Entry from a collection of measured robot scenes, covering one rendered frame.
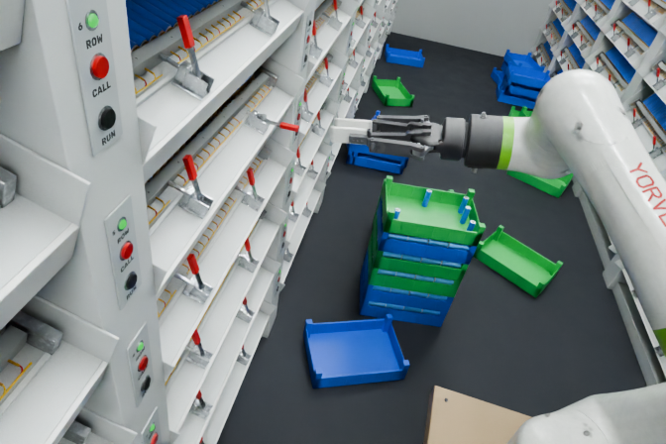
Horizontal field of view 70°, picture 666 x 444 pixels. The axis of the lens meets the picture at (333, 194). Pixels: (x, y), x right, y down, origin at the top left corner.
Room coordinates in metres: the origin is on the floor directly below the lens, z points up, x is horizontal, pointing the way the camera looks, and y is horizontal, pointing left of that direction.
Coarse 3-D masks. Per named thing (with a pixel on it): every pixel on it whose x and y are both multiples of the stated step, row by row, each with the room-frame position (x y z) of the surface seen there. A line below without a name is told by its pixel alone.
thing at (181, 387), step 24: (264, 216) 0.97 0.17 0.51; (264, 240) 0.89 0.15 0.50; (240, 264) 0.79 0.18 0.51; (240, 288) 0.72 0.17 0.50; (216, 312) 0.64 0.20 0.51; (192, 336) 0.52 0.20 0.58; (216, 336) 0.59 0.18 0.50; (192, 360) 0.52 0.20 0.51; (168, 384) 0.46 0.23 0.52; (192, 384) 0.48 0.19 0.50; (168, 408) 0.42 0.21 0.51
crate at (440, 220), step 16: (384, 192) 1.30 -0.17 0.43; (400, 192) 1.34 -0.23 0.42; (416, 192) 1.34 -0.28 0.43; (432, 192) 1.34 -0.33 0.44; (448, 192) 1.35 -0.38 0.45; (384, 208) 1.23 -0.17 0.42; (400, 208) 1.27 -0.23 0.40; (416, 208) 1.29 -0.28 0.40; (432, 208) 1.31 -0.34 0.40; (448, 208) 1.32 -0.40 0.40; (384, 224) 1.16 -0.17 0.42; (400, 224) 1.14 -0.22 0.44; (416, 224) 1.14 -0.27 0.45; (432, 224) 1.22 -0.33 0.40; (448, 224) 1.24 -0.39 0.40; (464, 224) 1.25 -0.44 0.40; (480, 224) 1.16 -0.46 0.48; (448, 240) 1.15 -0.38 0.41; (464, 240) 1.15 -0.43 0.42
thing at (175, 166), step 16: (256, 80) 0.91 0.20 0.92; (240, 96) 0.82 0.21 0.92; (224, 112) 0.75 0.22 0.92; (208, 128) 0.69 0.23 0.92; (224, 128) 0.72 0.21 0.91; (192, 144) 0.63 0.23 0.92; (208, 144) 0.66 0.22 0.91; (176, 160) 0.58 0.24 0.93; (192, 160) 0.61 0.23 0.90; (160, 176) 0.53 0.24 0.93; (176, 176) 0.56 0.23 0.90; (160, 192) 0.51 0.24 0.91
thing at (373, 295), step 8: (368, 288) 1.14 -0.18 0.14; (368, 296) 1.14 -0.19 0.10; (376, 296) 1.14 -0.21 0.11; (384, 296) 1.14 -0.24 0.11; (392, 296) 1.14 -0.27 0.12; (400, 296) 1.15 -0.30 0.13; (408, 296) 1.15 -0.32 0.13; (416, 296) 1.15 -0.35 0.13; (400, 304) 1.15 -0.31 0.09; (408, 304) 1.15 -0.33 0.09; (416, 304) 1.15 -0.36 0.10; (424, 304) 1.15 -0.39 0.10; (432, 304) 1.15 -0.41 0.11; (440, 304) 1.15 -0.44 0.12; (448, 304) 1.15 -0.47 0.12
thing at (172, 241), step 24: (264, 72) 0.96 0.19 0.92; (288, 72) 0.97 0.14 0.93; (288, 96) 0.96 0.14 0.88; (240, 120) 0.79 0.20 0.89; (216, 144) 0.69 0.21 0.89; (240, 144) 0.72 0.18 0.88; (264, 144) 0.80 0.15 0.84; (216, 168) 0.63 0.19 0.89; (240, 168) 0.66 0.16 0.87; (168, 192) 0.53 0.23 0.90; (216, 192) 0.58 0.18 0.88; (168, 216) 0.49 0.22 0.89; (192, 216) 0.51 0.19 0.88; (168, 240) 0.45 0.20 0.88; (192, 240) 0.47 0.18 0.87; (168, 264) 0.42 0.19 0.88
